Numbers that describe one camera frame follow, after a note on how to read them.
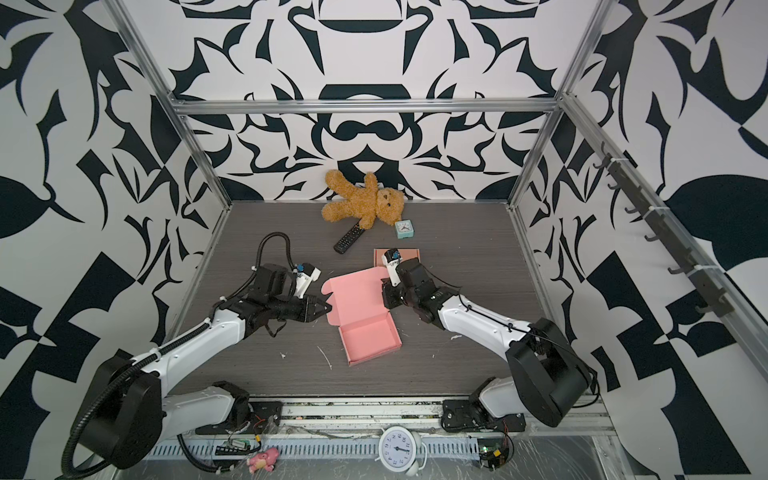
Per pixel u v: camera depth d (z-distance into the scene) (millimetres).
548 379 424
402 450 681
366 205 1113
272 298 671
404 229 1102
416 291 655
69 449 357
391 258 759
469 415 672
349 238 1081
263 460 666
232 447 677
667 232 550
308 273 769
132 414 401
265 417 734
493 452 711
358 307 832
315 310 762
